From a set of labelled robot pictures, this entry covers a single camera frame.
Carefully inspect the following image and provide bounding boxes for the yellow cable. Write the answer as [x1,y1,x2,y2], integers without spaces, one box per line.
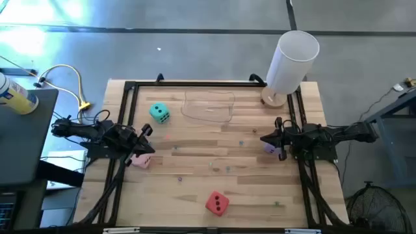
[0,55,92,111]

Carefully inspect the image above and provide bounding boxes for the dark grey side table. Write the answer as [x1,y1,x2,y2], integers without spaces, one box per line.
[0,88,59,187]

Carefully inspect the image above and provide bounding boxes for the laptop with lit keyboard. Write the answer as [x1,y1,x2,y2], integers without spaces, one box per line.
[0,191,17,231]

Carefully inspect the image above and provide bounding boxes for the black aluminium table frame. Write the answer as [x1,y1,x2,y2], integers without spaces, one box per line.
[76,80,350,234]

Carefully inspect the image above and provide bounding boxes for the black floor fan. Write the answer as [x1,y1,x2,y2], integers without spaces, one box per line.
[346,181,413,234]

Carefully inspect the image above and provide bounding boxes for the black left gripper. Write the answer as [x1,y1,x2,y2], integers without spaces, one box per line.
[105,123,156,167]

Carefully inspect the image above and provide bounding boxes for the thin black floor cable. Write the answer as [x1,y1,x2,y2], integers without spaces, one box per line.
[357,86,397,122]

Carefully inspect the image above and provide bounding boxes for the blue-grey desk frame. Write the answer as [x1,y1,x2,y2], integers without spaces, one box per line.
[365,87,416,188]

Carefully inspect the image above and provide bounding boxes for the large pink foam die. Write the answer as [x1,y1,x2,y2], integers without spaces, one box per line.
[129,152,153,169]

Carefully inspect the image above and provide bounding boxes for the large teal foam die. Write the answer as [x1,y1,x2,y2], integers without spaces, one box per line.
[149,102,171,125]

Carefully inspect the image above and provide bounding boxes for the clear plastic bin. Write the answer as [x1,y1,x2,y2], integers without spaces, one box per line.
[180,89,236,124]

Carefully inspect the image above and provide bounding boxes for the white lamp with wooden base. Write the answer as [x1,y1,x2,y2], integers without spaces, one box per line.
[261,30,320,109]

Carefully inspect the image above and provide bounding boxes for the large red foam die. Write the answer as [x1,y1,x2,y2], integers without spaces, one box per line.
[205,190,230,217]

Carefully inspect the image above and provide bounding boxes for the white frame bracket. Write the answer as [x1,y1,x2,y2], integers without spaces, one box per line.
[284,228,322,234]
[103,227,140,234]

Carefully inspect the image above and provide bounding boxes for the large purple foam die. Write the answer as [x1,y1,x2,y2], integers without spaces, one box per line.
[263,142,282,156]

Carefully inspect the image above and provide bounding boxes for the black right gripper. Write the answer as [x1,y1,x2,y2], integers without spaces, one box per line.
[259,116,303,162]

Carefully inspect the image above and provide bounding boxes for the yellow wipes canister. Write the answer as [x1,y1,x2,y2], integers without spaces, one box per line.
[0,71,40,115]

